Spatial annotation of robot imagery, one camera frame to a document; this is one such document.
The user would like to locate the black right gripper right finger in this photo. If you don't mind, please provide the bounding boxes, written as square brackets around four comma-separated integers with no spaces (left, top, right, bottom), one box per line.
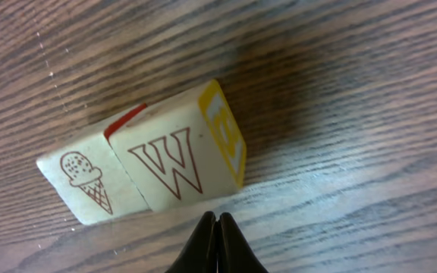
[216,212,268,273]

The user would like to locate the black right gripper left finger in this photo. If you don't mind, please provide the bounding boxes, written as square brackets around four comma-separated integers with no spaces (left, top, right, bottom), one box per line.
[166,212,217,273]

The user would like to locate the wooden block green side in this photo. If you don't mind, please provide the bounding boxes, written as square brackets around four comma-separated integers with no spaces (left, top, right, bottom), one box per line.
[108,80,247,212]

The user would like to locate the wooden block red apple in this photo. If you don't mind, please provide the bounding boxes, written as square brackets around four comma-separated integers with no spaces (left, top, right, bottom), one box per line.
[36,102,151,226]

